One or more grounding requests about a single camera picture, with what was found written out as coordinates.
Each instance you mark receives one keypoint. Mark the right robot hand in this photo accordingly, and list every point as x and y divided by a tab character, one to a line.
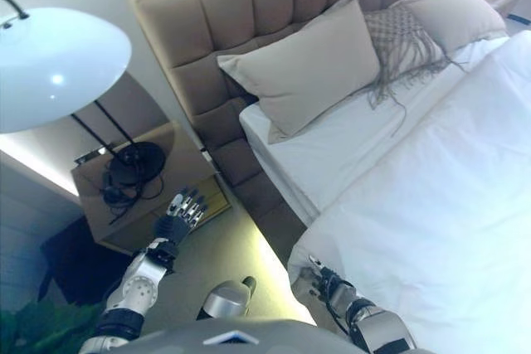
321	281

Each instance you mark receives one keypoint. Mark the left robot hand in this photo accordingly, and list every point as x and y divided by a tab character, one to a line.
170	227

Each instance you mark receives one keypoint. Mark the white duvet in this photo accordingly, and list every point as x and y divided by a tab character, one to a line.
435	205

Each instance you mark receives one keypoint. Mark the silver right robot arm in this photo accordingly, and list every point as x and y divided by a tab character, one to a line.
377	325

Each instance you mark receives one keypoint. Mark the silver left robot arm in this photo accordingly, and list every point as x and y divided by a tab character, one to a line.
139	287

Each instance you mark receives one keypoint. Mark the brown padded bed base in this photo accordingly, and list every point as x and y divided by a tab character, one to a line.
265	200

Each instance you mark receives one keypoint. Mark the wooden nightstand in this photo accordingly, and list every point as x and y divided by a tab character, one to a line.
137	221

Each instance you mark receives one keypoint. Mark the silver left robot leg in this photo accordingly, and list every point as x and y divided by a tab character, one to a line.
224	300

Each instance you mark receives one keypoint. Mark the silver robot torso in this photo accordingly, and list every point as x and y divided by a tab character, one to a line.
249	337

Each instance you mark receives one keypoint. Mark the black floor box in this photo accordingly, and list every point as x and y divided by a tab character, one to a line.
83	263

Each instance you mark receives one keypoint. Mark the white sheeted mattress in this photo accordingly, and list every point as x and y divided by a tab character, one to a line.
332	142

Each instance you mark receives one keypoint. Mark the green leafy plant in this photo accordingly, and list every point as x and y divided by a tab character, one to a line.
50	329

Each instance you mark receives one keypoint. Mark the large beige pillow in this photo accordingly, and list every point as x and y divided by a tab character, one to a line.
460	18
307	68

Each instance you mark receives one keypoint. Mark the brown tufted headboard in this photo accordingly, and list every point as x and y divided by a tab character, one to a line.
249	18

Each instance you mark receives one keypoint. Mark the fringed woven grey cushion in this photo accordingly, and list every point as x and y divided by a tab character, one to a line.
398	35

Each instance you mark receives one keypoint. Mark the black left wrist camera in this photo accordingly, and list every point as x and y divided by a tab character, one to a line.
164	252

